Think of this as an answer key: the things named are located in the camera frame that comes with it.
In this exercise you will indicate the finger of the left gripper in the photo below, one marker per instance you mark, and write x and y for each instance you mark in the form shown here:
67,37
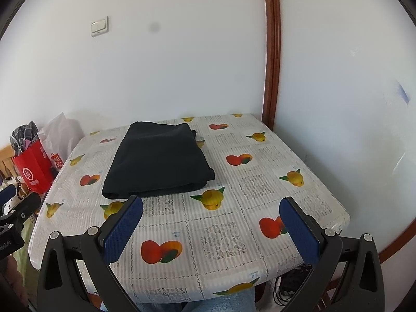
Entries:
25,208
7,193

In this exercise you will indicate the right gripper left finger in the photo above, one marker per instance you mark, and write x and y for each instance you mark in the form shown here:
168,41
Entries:
118,228

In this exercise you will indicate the person's left hand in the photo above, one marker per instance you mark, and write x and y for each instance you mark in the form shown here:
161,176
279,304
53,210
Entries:
15,279

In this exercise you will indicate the white wall switch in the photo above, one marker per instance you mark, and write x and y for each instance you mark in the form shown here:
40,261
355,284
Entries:
99,27

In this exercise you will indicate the blue jeans leg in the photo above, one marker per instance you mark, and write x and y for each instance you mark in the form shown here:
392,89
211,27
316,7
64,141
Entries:
240,301

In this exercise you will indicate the white plastic bag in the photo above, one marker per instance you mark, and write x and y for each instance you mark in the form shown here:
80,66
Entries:
59,137

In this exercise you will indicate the plaid cloth bundle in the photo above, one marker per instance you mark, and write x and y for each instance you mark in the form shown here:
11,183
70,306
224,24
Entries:
23,137

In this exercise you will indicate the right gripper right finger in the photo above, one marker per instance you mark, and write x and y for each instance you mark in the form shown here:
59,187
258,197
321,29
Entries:
304,231

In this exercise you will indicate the brown wooden door frame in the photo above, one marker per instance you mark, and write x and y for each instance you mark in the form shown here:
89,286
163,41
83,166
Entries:
273,61

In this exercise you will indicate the black t-shirt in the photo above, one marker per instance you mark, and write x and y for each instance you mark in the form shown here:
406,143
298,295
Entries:
155,160

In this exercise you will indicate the fruit print tablecloth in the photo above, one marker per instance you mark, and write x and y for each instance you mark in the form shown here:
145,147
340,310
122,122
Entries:
228,235

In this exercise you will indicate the red shopping bag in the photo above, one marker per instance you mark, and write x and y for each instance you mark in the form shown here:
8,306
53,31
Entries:
38,168

